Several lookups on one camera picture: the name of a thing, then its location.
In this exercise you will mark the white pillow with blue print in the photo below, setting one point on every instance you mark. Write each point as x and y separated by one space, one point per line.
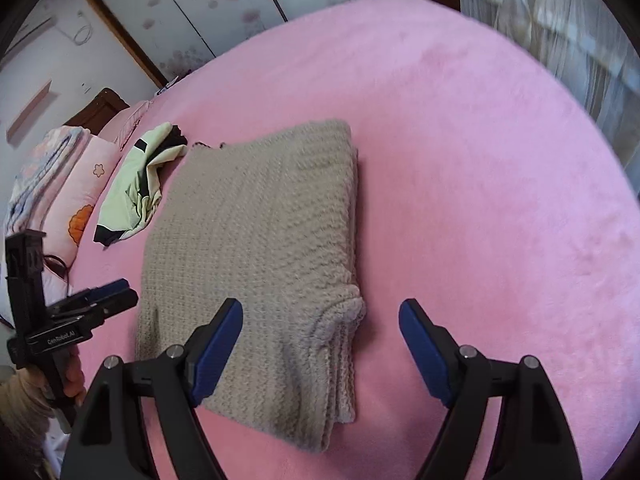
67 287

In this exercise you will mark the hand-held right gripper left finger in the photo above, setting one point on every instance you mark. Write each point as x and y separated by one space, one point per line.
220 350

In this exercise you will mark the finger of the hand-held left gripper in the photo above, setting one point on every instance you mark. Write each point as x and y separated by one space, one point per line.
112 288
120 301

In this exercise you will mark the pink pillow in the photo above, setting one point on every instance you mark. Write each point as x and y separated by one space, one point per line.
132 120

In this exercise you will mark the floral folded blanket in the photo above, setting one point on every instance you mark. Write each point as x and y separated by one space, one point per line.
40 170

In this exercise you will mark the bed with pink sheet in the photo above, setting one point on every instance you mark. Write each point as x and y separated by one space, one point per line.
475 185

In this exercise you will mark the white air conditioner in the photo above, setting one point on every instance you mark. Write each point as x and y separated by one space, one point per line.
30 40

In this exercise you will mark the white lace covered furniture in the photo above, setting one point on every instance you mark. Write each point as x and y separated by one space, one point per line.
550 25

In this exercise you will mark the wardrobe with floral sliding doors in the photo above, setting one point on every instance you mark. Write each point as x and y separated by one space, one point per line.
200 10

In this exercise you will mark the green and black garment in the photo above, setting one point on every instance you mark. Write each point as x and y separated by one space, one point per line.
130 180

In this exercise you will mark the pink folded quilt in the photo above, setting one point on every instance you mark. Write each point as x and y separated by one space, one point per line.
85 180

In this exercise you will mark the beige knitted sweater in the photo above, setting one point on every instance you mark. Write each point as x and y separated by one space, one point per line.
250 235

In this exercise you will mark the pink wall shelf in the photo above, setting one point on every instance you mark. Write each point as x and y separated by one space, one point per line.
30 110

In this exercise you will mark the dark wooden headboard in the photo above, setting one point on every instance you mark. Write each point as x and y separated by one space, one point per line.
100 105

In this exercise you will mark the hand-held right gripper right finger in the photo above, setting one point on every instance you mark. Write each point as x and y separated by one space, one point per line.
425 355

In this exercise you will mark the person's left hand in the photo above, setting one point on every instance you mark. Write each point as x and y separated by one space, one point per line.
75 375

